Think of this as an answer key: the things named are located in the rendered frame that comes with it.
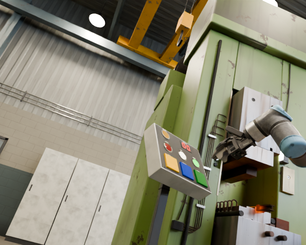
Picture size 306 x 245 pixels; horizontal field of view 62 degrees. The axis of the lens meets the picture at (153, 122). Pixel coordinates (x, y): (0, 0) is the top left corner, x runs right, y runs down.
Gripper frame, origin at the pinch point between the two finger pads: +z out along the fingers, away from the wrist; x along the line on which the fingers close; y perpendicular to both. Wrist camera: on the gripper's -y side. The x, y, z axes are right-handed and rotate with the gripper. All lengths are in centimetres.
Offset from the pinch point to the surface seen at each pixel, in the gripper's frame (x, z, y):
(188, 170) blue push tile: -8.9, 10.3, 6.1
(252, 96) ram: 37, -24, -54
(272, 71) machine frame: 65, -43, -92
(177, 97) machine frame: 29, 27, -101
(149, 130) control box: -26.9, 14.5, -12.8
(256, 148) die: 42.2, -7.9, -21.2
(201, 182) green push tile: -0.5, 10.3, 9.2
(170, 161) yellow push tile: -21.2, 10.3, 6.5
